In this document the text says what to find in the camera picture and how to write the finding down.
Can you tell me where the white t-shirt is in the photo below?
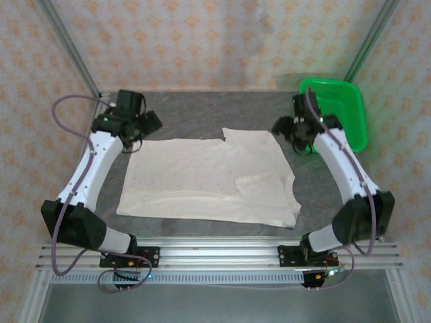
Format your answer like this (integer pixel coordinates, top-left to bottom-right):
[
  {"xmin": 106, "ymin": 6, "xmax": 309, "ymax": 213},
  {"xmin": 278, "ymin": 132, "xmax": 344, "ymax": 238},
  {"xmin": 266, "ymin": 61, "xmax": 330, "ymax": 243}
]
[{"xmin": 116, "ymin": 127, "xmax": 302, "ymax": 230}]

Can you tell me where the green plastic basket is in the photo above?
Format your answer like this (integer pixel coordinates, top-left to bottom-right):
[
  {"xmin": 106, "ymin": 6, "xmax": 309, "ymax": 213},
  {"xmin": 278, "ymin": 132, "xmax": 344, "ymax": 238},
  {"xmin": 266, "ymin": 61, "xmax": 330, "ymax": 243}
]
[{"xmin": 298, "ymin": 77, "xmax": 367, "ymax": 154}]

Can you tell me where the aluminium frame post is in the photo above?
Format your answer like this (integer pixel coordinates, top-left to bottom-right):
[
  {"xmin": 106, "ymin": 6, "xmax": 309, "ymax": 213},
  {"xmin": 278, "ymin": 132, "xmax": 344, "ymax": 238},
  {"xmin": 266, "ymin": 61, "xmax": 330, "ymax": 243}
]
[
  {"xmin": 343, "ymin": 0, "xmax": 401, "ymax": 84},
  {"xmin": 37, "ymin": 0, "xmax": 102, "ymax": 99}
]

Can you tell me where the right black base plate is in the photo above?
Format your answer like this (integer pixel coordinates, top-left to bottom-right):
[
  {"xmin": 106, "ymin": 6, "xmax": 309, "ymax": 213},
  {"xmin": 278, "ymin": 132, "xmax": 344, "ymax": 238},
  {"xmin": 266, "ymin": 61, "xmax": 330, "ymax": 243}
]
[{"xmin": 277, "ymin": 244, "xmax": 337, "ymax": 269}]

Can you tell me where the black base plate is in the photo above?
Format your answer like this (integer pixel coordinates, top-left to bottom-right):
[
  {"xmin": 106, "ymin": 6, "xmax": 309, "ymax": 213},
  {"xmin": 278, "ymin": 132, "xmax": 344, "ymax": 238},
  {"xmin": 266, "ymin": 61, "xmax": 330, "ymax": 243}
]
[
  {"xmin": 277, "ymin": 244, "xmax": 337, "ymax": 269},
  {"xmin": 99, "ymin": 246, "xmax": 161, "ymax": 269}
]

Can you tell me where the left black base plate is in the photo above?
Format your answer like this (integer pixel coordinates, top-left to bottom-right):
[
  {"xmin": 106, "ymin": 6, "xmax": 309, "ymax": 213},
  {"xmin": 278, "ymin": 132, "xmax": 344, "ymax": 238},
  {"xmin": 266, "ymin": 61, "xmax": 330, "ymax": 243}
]
[{"xmin": 99, "ymin": 246, "xmax": 161, "ymax": 269}]

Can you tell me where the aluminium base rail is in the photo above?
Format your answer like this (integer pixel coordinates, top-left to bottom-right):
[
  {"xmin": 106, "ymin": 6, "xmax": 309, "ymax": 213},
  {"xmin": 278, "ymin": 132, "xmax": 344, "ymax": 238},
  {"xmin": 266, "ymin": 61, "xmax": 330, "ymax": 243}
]
[{"xmin": 35, "ymin": 235, "xmax": 403, "ymax": 272}]

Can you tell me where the slotted grey cable duct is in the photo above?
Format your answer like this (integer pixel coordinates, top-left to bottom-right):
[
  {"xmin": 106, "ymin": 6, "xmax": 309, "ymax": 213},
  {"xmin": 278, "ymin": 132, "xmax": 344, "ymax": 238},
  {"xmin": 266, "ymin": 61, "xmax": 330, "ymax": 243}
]
[{"xmin": 49, "ymin": 271, "xmax": 306, "ymax": 285}]

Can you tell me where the aluminium frame leg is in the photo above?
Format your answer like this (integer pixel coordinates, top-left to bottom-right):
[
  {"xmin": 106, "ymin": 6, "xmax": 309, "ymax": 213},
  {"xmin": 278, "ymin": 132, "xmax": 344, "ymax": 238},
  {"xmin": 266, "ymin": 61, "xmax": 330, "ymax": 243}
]
[
  {"xmin": 385, "ymin": 268, "xmax": 420, "ymax": 323},
  {"xmin": 18, "ymin": 271, "xmax": 52, "ymax": 323}
]

